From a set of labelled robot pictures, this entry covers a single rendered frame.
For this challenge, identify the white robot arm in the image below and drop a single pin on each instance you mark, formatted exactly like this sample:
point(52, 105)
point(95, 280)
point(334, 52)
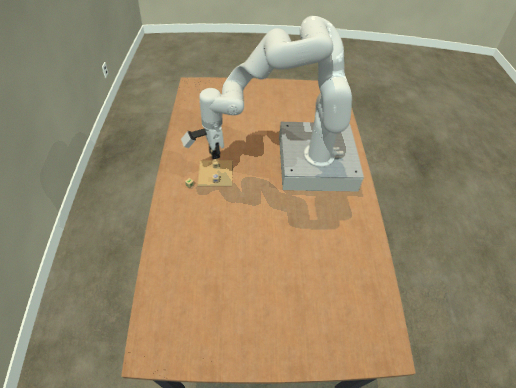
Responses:
point(277, 51)

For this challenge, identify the tan flat mat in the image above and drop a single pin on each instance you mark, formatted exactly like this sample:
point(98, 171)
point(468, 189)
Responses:
point(224, 170)

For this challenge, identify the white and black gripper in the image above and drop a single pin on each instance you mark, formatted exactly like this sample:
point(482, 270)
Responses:
point(215, 141)

